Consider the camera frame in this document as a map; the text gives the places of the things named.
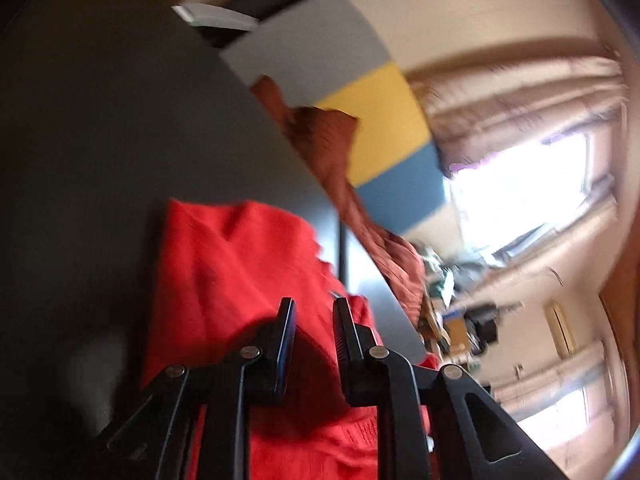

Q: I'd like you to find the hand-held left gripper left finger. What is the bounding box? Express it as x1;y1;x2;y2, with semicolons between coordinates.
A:
92;297;298;480

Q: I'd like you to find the cluttered wooden shelf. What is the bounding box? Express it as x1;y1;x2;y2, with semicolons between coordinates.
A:
415;240;526;376

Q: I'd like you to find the beige wall unit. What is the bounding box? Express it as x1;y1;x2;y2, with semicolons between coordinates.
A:
545;302;576;356

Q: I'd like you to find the rust brown puffer jacket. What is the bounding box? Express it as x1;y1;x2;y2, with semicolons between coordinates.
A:
250;75;436;326

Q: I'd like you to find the patterned curtain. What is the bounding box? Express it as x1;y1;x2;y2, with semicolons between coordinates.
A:
410;52;628;181

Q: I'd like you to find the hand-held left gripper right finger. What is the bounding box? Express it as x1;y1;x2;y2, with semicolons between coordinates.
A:
332;297;571;480

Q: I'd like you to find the bright window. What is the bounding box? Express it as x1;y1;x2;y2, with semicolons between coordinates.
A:
450;132;591;261

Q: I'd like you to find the red knit sweater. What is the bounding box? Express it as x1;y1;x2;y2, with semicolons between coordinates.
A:
140;197;443;480

